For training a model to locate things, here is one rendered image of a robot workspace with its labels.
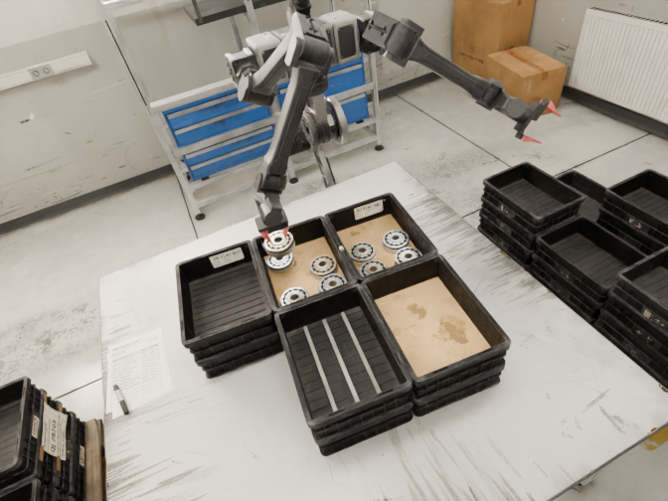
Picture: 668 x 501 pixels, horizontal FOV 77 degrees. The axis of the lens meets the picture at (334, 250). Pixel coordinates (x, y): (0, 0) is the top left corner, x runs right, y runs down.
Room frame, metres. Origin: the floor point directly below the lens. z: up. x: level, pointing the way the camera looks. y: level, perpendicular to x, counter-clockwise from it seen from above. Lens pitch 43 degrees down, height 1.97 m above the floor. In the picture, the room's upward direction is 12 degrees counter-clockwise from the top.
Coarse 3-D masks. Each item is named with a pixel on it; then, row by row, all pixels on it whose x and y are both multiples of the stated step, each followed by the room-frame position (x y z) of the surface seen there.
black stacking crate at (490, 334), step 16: (400, 272) 0.94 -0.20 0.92; (416, 272) 0.95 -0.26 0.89; (432, 272) 0.96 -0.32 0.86; (448, 272) 0.90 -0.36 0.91; (368, 288) 0.91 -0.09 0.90; (384, 288) 0.92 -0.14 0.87; (400, 288) 0.94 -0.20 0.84; (448, 288) 0.89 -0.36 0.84; (464, 304) 0.80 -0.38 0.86; (480, 320) 0.71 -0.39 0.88; (496, 336) 0.64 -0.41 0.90; (464, 368) 0.57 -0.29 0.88; (480, 368) 0.58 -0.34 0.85; (496, 368) 0.58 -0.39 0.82; (432, 384) 0.55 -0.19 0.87; (448, 384) 0.56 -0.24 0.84
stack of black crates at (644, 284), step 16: (656, 256) 1.04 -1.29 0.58; (624, 272) 0.99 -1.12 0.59; (640, 272) 1.02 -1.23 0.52; (656, 272) 1.03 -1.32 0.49; (624, 288) 0.95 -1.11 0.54; (640, 288) 0.90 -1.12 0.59; (656, 288) 0.95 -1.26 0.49; (608, 304) 0.97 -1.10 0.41; (624, 304) 0.91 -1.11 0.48; (640, 304) 0.87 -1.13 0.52; (656, 304) 0.82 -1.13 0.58; (608, 320) 0.95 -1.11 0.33; (624, 320) 0.89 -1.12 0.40; (640, 320) 0.84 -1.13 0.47; (656, 320) 0.80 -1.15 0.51; (608, 336) 0.91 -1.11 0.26; (624, 336) 0.87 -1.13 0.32; (640, 336) 0.82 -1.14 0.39; (656, 336) 0.78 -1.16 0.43; (624, 352) 0.83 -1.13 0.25; (640, 352) 0.79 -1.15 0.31; (656, 352) 0.74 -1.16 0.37; (656, 368) 0.72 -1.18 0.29
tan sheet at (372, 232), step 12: (384, 216) 1.35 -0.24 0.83; (348, 228) 1.32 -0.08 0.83; (360, 228) 1.30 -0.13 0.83; (372, 228) 1.29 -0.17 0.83; (384, 228) 1.27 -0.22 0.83; (396, 228) 1.26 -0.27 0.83; (348, 240) 1.25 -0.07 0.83; (360, 240) 1.23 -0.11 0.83; (372, 240) 1.22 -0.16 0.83; (348, 252) 1.17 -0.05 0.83; (384, 252) 1.13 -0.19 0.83
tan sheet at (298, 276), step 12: (324, 240) 1.27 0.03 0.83; (300, 252) 1.23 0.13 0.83; (312, 252) 1.21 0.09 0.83; (324, 252) 1.20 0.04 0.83; (300, 264) 1.16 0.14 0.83; (276, 276) 1.12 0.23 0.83; (288, 276) 1.11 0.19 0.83; (300, 276) 1.10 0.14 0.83; (312, 276) 1.08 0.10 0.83; (276, 288) 1.06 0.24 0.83; (288, 288) 1.05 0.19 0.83; (312, 288) 1.03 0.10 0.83
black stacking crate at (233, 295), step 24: (192, 264) 1.20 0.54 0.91; (240, 264) 1.23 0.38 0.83; (192, 288) 1.15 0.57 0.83; (216, 288) 1.13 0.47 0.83; (240, 288) 1.10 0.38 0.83; (192, 312) 1.03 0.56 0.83; (216, 312) 1.01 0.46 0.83; (240, 312) 0.98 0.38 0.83; (192, 336) 0.90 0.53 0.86; (240, 336) 0.85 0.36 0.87; (264, 336) 0.86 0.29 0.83
